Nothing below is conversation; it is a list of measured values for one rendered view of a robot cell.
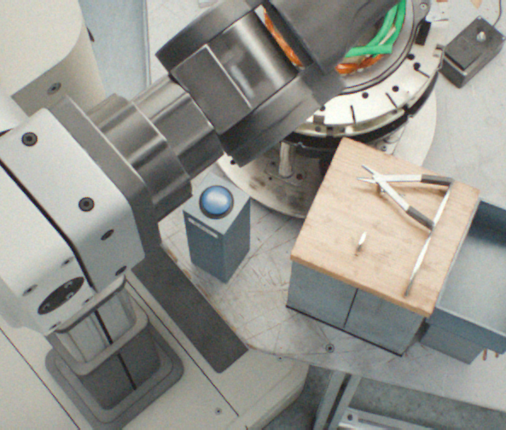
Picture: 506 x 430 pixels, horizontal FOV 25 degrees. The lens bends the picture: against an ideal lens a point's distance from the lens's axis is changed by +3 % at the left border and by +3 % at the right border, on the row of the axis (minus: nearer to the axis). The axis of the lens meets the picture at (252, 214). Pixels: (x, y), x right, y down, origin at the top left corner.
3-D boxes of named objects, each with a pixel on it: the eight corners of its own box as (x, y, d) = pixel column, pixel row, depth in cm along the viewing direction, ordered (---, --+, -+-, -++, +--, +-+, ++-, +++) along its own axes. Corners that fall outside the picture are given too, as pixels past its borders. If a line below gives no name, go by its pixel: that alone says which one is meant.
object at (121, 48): (94, 57, 189) (66, -38, 163) (159, 55, 190) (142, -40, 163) (99, 194, 181) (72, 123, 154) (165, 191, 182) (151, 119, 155)
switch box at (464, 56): (501, 51, 190) (509, 34, 185) (459, 90, 188) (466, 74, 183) (474, 28, 192) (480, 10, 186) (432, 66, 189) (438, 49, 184)
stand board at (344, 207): (478, 195, 154) (481, 189, 152) (428, 318, 148) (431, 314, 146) (341, 142, 156) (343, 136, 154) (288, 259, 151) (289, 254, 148)
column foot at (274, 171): (271, 157, 181) (271, 154, 181) (307, 173, 181) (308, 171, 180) (264, 171, 181) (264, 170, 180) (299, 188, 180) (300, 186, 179)
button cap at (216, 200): (212, 183, 155) (212, 181, 154) (235, 198, 154) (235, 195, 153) (196, 206, 154) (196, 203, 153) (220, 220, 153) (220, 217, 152)
